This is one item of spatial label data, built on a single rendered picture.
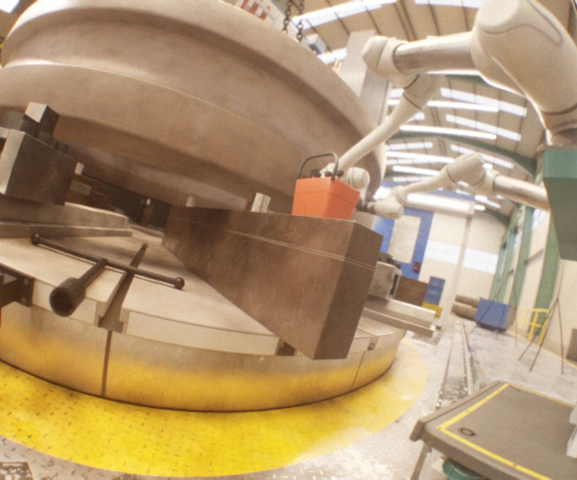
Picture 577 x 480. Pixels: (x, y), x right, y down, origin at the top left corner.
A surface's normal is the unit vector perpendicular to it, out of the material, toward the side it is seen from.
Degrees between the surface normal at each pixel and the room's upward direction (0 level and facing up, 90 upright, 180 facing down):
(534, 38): 138
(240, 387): 90
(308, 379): 90
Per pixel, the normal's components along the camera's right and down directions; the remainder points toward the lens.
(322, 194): -0.81, -0.14
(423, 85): 0.09, 0.83
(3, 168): 0.22, 0.01
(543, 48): -0.28, 0.69
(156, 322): 0.46, 0.09
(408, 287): -0.15, -0.10
